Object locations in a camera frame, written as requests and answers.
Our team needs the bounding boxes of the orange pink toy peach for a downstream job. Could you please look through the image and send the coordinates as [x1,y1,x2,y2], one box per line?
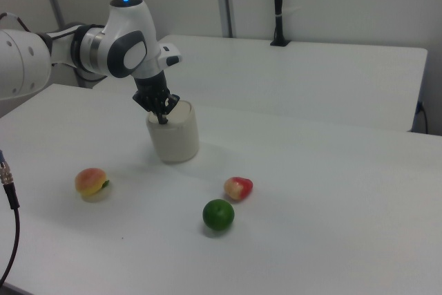
[75,167,111,198]

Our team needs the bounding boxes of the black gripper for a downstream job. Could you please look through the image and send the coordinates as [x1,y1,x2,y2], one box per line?
[132,70,181,126]

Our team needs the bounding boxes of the white garbage bin body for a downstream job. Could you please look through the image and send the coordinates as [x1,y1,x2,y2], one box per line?
[146,99,201,164]

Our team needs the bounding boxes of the white side table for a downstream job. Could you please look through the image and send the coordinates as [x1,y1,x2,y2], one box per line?
[91,35,429,133]

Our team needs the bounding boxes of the red toy strawberry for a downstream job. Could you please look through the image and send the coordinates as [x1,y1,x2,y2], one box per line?
[223,176,254,202]

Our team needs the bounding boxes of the black cable with metal connector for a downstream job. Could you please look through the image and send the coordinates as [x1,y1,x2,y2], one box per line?
[0,148,21,284]

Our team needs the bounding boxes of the green toy lime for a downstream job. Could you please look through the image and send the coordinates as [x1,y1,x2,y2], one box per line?
[202,198,236,231]

